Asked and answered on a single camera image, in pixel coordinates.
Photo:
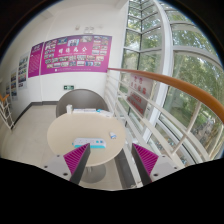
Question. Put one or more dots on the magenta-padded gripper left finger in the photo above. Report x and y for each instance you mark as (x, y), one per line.
(75, 158)

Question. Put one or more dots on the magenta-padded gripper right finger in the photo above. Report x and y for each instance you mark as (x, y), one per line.
(148, 159)

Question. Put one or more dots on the small white charger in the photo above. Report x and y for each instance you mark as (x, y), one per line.
(113, 135)

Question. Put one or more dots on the white and blue power strip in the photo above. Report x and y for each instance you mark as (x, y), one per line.
(96, 142)

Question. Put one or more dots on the flat white booklet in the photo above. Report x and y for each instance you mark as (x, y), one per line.
(84, 110)

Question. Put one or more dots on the small white upright box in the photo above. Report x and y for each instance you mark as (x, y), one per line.
(69, 109)

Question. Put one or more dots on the flat white and blue box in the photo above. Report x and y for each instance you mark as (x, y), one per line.
(105, 113)

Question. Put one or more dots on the grey round-backed chair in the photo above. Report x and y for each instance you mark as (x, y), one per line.
(80, 98)

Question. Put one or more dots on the red and white warning sign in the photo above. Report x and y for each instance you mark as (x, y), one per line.
(140, 93)

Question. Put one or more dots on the green exit sign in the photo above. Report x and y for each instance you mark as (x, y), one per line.
(69, 87)

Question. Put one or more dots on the white railing with orange handrail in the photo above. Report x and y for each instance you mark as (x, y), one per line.
(186, 87)

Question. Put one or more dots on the white stair railing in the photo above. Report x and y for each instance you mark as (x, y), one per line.
(6, 113)

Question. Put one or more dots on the grey round table pedestal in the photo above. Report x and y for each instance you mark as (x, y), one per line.
(95, 173)

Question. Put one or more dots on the white photo wall poster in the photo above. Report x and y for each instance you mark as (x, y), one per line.
(13, 83)
(22, 71)

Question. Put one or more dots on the large magenta wall poster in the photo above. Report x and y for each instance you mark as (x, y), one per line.
(76, 55)

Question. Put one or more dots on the narrow magenta wall poster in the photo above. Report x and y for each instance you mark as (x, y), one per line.
(35, 60)

